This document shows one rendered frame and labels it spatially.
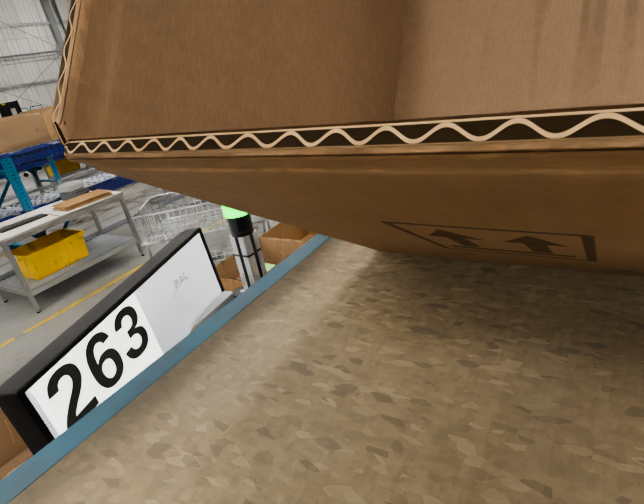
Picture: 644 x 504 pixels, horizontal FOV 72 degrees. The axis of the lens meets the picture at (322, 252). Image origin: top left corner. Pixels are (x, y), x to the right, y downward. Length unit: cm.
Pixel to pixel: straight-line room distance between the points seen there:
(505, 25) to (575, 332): 15
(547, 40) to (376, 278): 13
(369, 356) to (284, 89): 10
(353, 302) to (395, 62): 13
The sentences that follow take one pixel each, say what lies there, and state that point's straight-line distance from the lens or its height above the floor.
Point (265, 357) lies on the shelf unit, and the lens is 18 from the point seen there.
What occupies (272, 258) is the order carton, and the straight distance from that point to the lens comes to 224.
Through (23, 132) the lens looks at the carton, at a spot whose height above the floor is 154.
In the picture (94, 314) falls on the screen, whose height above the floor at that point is 155.
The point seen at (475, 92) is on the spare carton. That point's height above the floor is 181.
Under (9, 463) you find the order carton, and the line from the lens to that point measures 174.
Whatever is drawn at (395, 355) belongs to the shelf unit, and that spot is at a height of 174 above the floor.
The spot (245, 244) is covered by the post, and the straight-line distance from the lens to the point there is 84.
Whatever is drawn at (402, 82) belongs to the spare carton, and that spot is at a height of 182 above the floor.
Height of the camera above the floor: 184
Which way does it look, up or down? 24 degrees down
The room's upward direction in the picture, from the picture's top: 11 degrees counter-clockwise
